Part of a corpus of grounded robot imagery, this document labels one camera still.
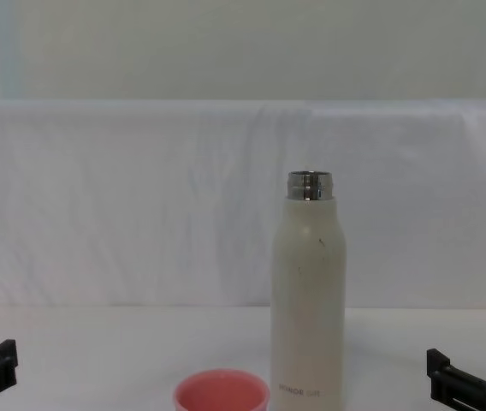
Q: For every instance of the cream vacuum bottle steel neck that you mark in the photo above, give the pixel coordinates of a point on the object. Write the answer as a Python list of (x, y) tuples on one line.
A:
[(307, 299)]

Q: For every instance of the pink plastic cup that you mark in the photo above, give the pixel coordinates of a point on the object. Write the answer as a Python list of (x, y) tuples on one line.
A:
[(221, 391)]

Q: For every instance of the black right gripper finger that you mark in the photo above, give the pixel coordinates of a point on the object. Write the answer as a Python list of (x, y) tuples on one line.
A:
[(437, 372)]

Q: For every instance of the white curtain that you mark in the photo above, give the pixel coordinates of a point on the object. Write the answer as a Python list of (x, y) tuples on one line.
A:
[(119, 205)]

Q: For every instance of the white table cloth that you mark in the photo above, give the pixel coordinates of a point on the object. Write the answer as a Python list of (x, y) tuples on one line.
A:
[(97, 351)]

